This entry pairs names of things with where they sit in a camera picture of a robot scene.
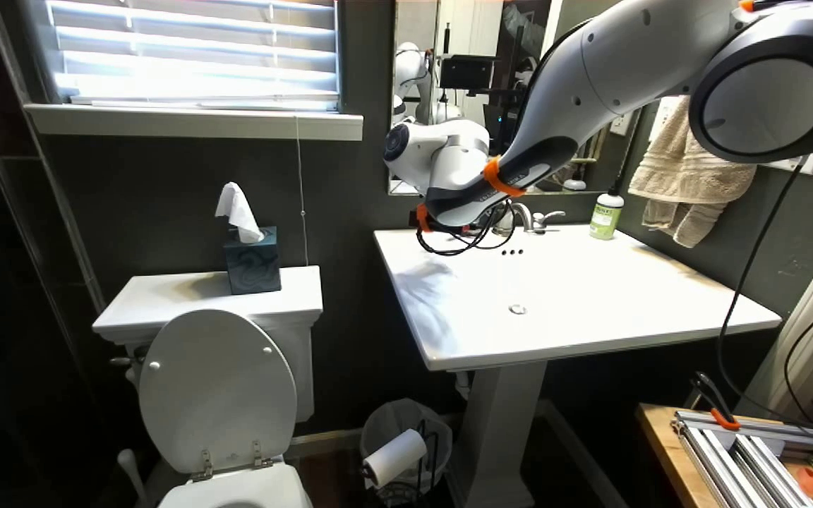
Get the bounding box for beige hanging towel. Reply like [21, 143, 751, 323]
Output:
[624, 93, 761, 254]

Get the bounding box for white toilet bowl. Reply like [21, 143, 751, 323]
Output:
[156, 461, 317, 508]

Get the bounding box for white toilet paper roll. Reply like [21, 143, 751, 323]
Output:
[363, 426, 432, 491]

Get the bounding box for wooden table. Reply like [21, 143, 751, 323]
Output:
[638, 405, 813, 508]

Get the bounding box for dark glass shower door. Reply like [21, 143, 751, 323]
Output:
[0, 0, 108, 508]

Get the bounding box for chrome tap handle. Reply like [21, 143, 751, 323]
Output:
[532, 209, 567, 237]

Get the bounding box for white toilet lid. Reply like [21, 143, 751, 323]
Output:
[137, 309, 302, 483]

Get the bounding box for wire waste basket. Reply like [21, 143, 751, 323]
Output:
[360, 397, 459, 508]

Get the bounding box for thin blind cord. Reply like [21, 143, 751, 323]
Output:
[295, 110, 313, 270]

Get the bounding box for white pedestal sink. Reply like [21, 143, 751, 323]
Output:
[374, 222, 786, 508]

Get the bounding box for white window sill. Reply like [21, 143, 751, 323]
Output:
[21, 100, 367, 144]

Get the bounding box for dark teal tissue box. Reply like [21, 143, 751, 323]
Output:
[224, 224, 286, 298]

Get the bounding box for green soap bottle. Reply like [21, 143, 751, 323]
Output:
[587, 189, 628, 243]

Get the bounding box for orange clamp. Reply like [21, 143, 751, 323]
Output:
[693, 370, 745, 435]

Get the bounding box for framed wall mirror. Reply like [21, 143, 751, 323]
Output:
[388, 0, 632, 200]

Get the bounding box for white window blinds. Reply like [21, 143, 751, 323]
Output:
[44, 0, 344, 113]

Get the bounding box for white tissue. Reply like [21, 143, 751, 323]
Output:
[213, 182, 268, 250]

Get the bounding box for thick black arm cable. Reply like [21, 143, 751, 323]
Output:
[714, 154, 810, 402]

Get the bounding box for aluminium rail frame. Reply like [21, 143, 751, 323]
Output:
[673, 409, 813, 508]

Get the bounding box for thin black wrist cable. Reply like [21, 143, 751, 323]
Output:
[413, 199, 525, 261]

